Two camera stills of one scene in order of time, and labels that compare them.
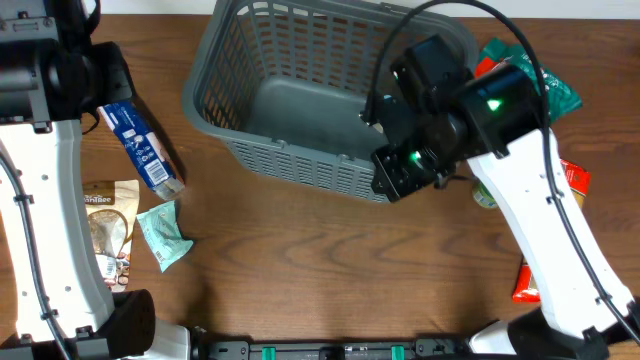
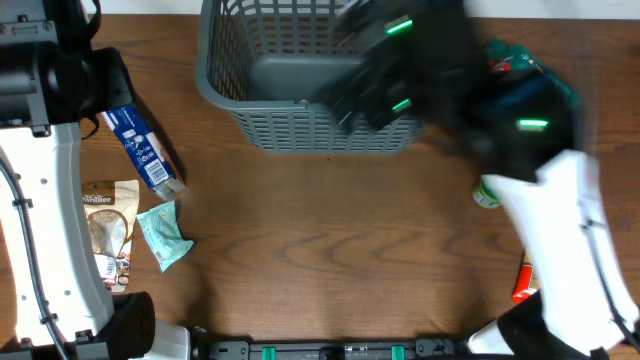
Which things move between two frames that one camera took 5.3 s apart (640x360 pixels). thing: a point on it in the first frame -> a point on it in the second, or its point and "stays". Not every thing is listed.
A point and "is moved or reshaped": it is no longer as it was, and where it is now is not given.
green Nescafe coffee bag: [499, 54] stays
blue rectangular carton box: [146, 147] stays
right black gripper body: [400, 171] -> [361, 100]
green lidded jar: [482, 196] stays
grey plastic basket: [289, 85] is moved or reshaped
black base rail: [423, 349] stays
